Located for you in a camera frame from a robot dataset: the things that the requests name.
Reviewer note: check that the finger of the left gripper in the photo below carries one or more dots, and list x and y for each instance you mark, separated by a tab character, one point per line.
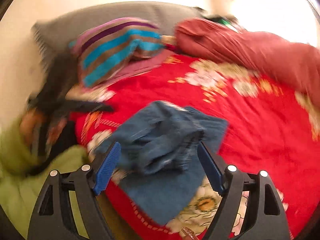
86	106

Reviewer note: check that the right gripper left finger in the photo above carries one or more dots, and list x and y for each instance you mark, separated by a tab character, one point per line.
52	217

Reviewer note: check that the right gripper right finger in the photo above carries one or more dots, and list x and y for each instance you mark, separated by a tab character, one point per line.
265	216

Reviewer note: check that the blue denim lace-trimmed pants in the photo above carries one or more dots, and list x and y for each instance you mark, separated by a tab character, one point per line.
159	156

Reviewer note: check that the green sleeved left forearm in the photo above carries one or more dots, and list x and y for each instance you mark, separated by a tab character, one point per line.
16	157

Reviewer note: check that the left hand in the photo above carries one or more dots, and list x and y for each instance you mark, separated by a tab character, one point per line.
33	118

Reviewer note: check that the right hand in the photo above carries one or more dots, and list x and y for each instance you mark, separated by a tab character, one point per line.
188	234

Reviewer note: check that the green clothed lap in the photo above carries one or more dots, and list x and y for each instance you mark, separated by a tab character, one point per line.
19	193

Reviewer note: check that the striped towel covered pillow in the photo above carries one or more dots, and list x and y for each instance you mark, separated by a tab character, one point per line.
101	52

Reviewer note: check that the grey quilted headboard cushion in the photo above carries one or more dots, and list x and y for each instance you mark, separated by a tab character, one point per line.
53	36

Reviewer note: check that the pink quilted pillow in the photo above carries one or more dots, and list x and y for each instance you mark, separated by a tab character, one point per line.
138	67

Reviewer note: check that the red floral bed blanket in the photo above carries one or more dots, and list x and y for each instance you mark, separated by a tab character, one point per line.
270	127

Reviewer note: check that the rust red rolled duvet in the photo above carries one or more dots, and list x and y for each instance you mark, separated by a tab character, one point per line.
295	64

